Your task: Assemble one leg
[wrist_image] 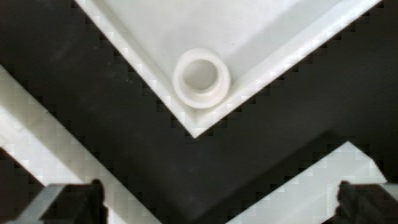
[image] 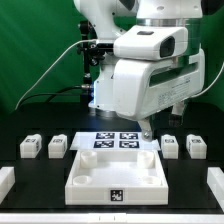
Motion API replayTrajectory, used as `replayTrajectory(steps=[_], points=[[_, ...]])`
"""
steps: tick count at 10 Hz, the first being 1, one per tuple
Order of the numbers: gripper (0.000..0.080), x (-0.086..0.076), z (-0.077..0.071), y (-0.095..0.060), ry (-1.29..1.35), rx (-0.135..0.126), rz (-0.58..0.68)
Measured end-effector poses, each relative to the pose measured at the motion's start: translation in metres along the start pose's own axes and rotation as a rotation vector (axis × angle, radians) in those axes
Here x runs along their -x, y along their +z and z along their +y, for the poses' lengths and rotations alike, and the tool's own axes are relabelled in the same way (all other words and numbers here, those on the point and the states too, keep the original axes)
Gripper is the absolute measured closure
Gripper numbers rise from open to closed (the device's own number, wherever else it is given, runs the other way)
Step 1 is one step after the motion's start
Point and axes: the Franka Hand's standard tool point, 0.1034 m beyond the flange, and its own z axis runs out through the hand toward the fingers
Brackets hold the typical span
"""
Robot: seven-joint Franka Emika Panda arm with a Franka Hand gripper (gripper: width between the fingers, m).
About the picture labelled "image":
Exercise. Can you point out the white front table rail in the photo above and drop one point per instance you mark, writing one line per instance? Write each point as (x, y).
(16, 218)

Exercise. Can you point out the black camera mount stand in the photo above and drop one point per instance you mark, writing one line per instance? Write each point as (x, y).
(87, 50)

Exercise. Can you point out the white sheet with tags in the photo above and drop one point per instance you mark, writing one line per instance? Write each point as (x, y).
(112, 140)

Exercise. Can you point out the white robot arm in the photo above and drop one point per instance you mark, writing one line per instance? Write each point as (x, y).
(113, 18)

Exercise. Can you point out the white square table top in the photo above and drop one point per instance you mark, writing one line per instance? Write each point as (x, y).
(116, 177)

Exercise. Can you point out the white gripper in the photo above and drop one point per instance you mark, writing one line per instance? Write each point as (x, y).
(142, 88)

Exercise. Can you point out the white left obstacle block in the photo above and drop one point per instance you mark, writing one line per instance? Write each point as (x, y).
(7, 180)

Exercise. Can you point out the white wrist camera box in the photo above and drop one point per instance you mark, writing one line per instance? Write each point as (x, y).
(151, 43)

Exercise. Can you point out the white obstacle block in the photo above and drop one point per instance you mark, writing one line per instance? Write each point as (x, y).
(7, 180)
(215, 180)

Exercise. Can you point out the white right obstacle block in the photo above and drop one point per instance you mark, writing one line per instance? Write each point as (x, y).
(215, 180)

